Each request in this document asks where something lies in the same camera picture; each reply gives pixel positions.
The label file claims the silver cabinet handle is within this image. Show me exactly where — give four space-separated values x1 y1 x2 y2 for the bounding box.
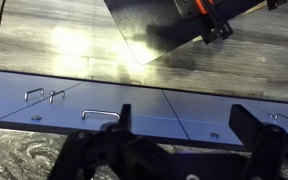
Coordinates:
23 87 46 102
48 89 66 104
273 113 288 130
81 109 122 122

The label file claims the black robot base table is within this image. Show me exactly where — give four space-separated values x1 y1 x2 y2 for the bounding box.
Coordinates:
103 0 268 65

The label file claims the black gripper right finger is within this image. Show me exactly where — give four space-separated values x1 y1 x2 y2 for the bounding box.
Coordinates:
229 103 288 180

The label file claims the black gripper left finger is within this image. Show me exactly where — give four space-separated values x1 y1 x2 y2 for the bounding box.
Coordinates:
47 103 133 180

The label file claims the orange black bar clamp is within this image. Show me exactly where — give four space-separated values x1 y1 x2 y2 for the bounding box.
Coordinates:
193 0 234 45

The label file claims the blue base cabinet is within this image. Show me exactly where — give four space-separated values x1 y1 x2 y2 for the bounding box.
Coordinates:
0 68 288 148

